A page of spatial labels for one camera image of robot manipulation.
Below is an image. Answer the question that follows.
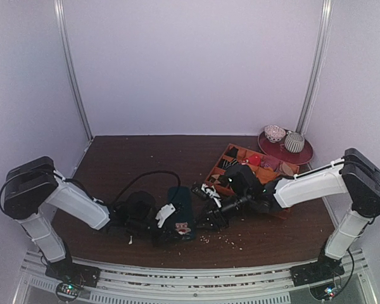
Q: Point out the orange wooden divided tray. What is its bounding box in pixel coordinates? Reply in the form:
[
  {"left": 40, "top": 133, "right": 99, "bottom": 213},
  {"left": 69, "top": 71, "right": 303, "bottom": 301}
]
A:
[{"left": 203, "top": 143, "right": 300, "bottom": 220}]

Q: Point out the white dotted bowl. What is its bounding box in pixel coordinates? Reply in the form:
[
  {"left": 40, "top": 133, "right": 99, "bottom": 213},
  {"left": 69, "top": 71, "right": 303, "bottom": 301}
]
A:
[{"left": 264, "top": 125, "right": 286, "bottom": 143}]

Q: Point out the argyle brown sock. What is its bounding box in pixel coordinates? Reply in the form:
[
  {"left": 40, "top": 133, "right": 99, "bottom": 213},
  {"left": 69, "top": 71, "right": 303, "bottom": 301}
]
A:
[{"left": 208, "top": 174, "right": 229, "bottom": 187}]

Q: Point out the right aluminium frame post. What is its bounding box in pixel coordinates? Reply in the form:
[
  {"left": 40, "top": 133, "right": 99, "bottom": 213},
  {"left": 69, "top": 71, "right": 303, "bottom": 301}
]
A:
[{"left": 296, "top": 0, "right": 333, "bottom": 135}]

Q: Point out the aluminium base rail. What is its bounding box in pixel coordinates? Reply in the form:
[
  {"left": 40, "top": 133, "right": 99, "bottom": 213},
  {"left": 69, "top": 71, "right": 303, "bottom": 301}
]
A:
[{"left": 10, "top": 250, "right": 380, "bottom": 303}]

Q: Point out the striped grey cup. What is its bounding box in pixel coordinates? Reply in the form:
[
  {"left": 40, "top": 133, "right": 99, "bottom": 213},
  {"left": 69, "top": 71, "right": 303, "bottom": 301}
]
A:
[{"left": 284, "top": 132, "right": 305, "bottom": 153}]

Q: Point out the aluminium frame post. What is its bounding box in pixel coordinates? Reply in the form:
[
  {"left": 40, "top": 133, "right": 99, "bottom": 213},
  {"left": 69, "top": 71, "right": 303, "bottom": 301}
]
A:
[
  {"left": 54, "top": 0, "right": 94, "bottom": 142},
  {"left": 296, "top": 0, "right": 333, "bottom": 135}
]

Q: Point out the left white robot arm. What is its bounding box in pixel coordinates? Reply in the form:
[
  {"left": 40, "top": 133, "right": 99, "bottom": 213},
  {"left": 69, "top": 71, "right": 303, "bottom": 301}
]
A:
[{"left": 0, "top": 156, "right": 179, "bottom": 281}]

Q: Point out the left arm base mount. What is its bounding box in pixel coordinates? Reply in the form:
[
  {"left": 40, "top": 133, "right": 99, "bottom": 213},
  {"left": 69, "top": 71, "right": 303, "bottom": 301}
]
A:
[{"left": 45, "top": 263, "right": 101, "bottom": 303}]

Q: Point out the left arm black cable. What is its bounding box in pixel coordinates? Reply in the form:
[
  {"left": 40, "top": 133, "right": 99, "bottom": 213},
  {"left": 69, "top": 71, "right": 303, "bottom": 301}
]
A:
[{"left": 113, "top": 170, "right": 182, "bottom": 206}]

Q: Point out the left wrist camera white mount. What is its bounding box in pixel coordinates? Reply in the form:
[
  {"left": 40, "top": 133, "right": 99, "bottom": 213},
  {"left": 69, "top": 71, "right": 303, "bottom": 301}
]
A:
[{"left": 155, "top": 203, "right": 176, "bottom": 229}]

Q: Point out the black rolled sock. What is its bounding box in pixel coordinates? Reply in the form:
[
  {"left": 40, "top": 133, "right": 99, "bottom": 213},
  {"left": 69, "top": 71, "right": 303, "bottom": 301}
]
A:
[{"left": 225, "top": 146, "right": 239, "bottom": 158}]

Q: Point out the red round plate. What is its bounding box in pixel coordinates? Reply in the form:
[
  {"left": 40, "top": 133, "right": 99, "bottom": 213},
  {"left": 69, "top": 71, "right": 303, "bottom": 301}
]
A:
[{"left": 257, "top": 132, "right": 314, "bottom": 165}]

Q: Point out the dark green patterned sock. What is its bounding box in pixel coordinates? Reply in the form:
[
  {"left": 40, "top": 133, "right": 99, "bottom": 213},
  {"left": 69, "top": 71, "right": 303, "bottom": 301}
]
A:
[{"left": 164, "top": 186, "right": 196, "bottom": 241}]

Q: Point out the black white striped sock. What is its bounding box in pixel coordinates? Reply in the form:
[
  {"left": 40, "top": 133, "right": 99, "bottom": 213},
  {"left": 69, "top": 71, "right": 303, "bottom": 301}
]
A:
[{"left": 218, "top": 158, "right": 239, "bottom": 170}]

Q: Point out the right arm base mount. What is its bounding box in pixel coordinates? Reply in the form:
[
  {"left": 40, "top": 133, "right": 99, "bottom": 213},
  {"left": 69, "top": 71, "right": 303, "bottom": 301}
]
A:
[{"left": 290, "top": 261, "right": 345, "bottom": 301}]

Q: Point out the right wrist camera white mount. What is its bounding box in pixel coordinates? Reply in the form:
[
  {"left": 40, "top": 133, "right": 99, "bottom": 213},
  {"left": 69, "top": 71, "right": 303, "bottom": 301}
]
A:
[{"left": 191, "top": 184, "right": 222, "bottom": 208}]

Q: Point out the left aluminium frame post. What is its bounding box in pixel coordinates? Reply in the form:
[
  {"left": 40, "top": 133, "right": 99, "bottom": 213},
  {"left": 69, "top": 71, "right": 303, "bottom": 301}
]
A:
[{"left": 54, "top": 0, "right": 94, "bottom": 142}]

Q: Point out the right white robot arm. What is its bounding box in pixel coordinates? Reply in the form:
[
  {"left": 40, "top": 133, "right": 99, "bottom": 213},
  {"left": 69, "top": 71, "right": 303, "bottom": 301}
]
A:
[{"left": 197, "top": 148, "right": 380, "bottom": 280}]

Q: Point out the red white rolled sock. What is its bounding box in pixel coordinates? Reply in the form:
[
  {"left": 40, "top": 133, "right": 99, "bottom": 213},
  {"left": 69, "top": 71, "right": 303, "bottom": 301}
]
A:
[{"left": 241, "top": 155, "right": 262, "bottom": 167}]

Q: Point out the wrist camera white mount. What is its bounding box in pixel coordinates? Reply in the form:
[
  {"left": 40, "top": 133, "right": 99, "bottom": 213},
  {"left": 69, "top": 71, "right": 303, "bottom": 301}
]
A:
[
  {"left": 155, "top": 203, "right": 176, "bottom": 229},
  {"left": 191, "top": 184, "right": 222, "bottom": 208}
]

